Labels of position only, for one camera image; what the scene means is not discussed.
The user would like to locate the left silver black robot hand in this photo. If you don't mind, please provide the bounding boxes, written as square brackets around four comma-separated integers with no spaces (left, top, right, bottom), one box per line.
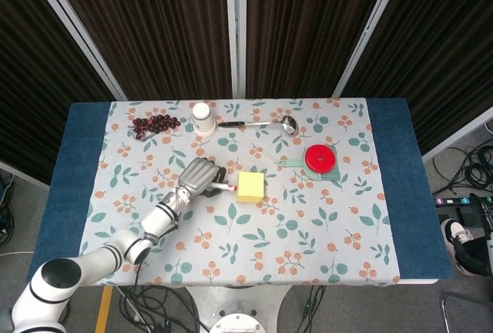
[177,156,229,199]

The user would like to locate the yellow sticky note block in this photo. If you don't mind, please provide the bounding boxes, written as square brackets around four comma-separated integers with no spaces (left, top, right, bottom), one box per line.
[236,171,266,205]

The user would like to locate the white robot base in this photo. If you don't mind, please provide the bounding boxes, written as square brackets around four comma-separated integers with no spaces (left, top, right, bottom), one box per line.
[183,284,294,333]

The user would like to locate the floral patterned tablecloth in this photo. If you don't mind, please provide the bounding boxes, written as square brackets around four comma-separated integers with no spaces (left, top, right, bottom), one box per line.
[72,97,402,286]

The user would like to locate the white paper cup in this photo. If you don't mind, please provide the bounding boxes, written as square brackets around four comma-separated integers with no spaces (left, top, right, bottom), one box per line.
[191,102,218,136]

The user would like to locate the dark red grape bunch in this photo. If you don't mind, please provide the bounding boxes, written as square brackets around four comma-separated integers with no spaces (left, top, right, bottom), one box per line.
[128,114,182,142]

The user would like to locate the red round disc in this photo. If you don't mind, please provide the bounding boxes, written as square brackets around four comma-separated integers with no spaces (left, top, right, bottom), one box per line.
[304,144,338,174]

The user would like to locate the red tape measure disc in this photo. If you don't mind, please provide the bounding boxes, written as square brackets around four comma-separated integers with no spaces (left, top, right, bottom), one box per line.
[278,145,344,182]

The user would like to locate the blue table mat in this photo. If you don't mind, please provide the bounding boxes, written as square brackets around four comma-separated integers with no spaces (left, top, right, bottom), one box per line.
[29,96,454,286]

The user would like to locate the black power strip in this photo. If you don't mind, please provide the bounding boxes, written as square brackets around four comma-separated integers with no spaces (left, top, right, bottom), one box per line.
[433,194,478,207]

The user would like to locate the black white sneaker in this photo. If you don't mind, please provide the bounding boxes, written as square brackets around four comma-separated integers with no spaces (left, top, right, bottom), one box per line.
[440,217,493,277]

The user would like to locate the steel ladle black handle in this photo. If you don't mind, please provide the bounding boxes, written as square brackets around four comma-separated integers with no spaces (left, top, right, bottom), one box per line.
[216,115,300,136]

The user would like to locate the black floor cables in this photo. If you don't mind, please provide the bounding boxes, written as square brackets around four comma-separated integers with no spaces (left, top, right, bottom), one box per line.
[65,285,211,333]

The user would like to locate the white partition frame post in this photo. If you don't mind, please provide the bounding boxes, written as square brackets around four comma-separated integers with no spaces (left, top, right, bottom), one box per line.
[21,0,129,101]
[331,0,410,99]
[224,0,248,99]

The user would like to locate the black cable bundle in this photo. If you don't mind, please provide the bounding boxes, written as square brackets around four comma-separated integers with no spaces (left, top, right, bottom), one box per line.
[433,143,493,195]

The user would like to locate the metal chair frame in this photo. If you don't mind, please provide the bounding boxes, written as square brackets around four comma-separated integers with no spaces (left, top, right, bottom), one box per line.
[439,290,493,333]

